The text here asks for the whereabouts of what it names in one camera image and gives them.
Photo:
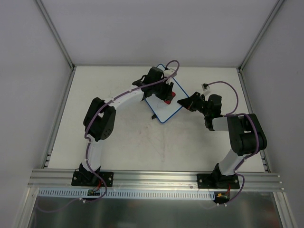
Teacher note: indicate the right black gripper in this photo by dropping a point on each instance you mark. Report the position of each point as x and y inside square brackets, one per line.
[194, 103]

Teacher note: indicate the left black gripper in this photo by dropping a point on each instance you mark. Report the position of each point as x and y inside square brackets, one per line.
[165, 90]

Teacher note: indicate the red bone-shaped eraser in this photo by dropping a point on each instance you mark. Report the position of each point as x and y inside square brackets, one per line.
[169, 98]

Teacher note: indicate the blue framed whiteboard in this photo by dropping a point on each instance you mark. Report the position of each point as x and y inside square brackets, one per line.
[166, 111]

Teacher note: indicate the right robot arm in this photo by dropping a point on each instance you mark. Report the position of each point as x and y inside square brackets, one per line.
[246, 139]

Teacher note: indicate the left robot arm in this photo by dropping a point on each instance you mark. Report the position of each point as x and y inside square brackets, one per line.
[100, 117]

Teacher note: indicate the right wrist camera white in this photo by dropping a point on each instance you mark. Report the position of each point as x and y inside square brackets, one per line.
[205, 88]

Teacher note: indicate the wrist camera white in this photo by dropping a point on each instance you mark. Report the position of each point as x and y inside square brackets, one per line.
[205, 88]
[169, 73]

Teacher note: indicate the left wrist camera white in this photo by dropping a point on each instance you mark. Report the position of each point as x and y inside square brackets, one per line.
[169, 73]

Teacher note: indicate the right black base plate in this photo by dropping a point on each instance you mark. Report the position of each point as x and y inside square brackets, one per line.
[209, 181]

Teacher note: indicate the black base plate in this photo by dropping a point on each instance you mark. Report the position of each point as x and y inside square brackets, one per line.
[209, 181]
[87, 179]

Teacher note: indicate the slotted cable duct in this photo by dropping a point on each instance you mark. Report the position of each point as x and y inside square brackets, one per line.
[128, 194]

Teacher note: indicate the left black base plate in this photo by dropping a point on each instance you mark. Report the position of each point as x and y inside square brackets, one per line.
[87, 179]

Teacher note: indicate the right aluminium frame post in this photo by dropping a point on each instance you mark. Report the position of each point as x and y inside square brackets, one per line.
[271, 16]

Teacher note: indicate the aluminium frame post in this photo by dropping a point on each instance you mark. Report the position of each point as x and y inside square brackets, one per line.
[271, 16]
[46, 16]

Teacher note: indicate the left aluminium frame post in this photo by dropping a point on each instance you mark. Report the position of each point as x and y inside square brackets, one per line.
[46, 16]

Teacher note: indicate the aluminium mounting rail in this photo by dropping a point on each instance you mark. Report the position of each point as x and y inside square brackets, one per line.
[154, 180]

